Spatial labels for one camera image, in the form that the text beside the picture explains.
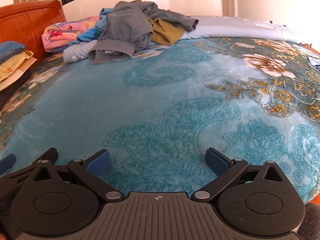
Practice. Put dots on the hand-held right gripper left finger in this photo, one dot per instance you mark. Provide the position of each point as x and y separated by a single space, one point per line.
98 165

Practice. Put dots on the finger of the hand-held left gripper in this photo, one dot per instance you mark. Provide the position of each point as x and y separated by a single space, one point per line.
51 153
7 163

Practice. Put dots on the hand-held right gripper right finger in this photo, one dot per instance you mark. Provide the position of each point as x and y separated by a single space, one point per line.
217 163

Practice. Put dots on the grey sweatshirt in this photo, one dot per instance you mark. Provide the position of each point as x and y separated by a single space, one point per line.
125 22

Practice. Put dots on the cream pillow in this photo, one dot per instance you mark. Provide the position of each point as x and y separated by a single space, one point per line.
17 80

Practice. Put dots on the teal floral blanket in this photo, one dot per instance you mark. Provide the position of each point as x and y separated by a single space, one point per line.
150 100

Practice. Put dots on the yellow pillow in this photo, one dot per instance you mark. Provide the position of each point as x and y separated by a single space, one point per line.
12 67

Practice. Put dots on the pale blue garment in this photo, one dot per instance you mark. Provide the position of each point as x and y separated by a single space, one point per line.
77 50

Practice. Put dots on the blue pillow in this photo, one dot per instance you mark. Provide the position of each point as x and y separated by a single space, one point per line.
10 50

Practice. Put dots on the person's grey clothed leg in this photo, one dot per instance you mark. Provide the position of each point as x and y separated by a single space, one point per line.
312 222

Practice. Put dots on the pink printed folded blanket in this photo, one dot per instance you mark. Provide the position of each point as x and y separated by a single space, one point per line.
60 35

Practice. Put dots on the orange wooden headboard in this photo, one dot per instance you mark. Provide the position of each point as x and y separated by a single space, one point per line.
25 22

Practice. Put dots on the pale blue quilt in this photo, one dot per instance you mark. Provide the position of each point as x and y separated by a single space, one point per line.
237 28

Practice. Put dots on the small white blue object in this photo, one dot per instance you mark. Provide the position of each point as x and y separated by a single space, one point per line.
314 65

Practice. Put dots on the mustard knit garment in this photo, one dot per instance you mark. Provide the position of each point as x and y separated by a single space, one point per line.
165 32

